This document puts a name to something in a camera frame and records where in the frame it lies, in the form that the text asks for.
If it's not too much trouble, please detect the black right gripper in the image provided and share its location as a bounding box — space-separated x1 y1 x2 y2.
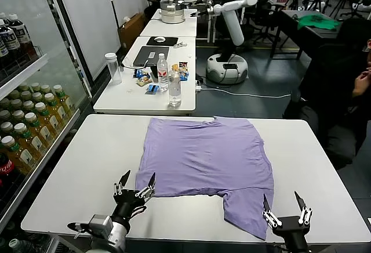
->
262 190 314 253

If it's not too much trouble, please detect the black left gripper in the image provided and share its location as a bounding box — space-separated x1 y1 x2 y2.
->
111 169 157 225

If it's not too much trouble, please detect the purple t-shirt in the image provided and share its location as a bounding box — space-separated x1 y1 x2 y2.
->
134 115 275 241

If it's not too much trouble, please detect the person in black clothes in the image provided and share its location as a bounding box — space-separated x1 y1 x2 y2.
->
282 17 371 170

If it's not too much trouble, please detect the large white desk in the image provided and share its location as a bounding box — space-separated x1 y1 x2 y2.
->
93 36 197 113

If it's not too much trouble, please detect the clear bottle white flip lid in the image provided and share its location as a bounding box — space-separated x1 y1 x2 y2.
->
168 71 183 108

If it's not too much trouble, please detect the red label water bottle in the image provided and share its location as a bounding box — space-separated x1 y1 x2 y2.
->
157 53 170 92

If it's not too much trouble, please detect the clear tumbler white lid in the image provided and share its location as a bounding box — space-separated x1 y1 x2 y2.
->
104 52 123 86

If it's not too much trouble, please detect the black laptop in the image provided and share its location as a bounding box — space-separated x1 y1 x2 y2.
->
132 45 170 68

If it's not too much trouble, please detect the red cola bottle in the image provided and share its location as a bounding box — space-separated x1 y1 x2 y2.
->
0 153 23 185

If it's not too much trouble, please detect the green cap bottle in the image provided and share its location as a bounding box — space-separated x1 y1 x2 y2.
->
8 238 36 253

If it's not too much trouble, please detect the black mouse pad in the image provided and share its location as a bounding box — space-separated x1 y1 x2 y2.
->
146 35 179 47

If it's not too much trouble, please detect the cardboard box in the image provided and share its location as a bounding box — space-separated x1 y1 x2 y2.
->
118 13 147 50

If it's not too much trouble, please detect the small white desk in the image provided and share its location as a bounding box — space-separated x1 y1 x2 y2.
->
140 8 198 38

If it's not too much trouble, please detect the glass door drinks cooler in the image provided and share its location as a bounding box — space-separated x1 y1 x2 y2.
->
0 0 97 236

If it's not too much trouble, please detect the black table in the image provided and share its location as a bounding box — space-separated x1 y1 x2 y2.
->
271 9 350 61

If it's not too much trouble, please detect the white humanoid robot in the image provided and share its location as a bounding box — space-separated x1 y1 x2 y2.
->
190 0 259 85

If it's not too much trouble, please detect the green cloth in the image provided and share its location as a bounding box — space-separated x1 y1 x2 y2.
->
297 13 343 30

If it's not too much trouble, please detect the dark tea bottle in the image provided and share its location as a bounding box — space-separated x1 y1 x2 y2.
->
7 13 38 61
0 17 20 70

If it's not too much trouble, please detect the black office chair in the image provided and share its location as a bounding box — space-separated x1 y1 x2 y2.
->
245 0 286 45

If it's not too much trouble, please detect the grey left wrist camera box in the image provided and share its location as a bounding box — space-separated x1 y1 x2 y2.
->
88 214 113 237

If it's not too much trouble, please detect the black left camera cable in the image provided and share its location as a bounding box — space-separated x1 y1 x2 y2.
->
67 221 89 240

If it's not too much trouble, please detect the black charger cable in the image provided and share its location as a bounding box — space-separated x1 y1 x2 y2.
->
118 57 146 71

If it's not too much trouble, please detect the white floor cable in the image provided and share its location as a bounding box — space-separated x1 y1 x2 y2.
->
199 86 292 99

